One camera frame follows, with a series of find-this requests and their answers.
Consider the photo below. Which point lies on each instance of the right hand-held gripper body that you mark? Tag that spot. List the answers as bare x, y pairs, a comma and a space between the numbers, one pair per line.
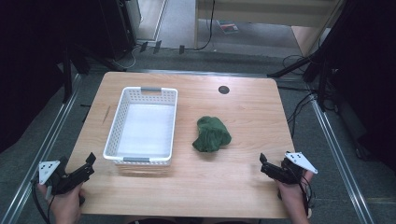
294, 172

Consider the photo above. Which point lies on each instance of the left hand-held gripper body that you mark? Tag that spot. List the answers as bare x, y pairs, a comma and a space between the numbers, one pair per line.
57, 180

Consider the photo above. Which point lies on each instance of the green cloth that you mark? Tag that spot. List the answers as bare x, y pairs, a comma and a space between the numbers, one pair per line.
212, 134

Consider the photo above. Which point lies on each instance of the white plastic basket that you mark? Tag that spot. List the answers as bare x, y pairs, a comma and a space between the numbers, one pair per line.
146, 130

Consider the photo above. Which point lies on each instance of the person's right hand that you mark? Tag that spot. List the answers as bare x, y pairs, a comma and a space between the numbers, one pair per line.
292, 199

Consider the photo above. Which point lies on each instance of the person's left hand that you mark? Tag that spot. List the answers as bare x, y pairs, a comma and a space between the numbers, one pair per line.
66, 207

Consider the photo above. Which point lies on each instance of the black round table grommet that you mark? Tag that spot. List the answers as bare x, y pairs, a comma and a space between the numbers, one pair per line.
223, 90

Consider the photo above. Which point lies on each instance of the black tripod stand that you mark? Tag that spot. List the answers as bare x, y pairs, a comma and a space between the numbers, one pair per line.
314, 67
67, 74

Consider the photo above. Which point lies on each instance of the black cabinet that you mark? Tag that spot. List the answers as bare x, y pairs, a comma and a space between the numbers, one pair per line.
116, 28

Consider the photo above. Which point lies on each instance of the book with red cover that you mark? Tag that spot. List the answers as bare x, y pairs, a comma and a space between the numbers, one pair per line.
228, 26

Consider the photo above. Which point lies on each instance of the metal floor rail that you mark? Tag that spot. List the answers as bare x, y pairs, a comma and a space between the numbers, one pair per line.
202, 73
37, 155
341, 161

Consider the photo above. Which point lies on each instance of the small black floor bracket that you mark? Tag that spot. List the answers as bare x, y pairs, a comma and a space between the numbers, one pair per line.
181, 49
157, 46
143, 46

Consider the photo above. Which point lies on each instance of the light wooden furniture frame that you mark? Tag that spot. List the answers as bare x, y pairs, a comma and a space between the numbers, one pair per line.
264, 12

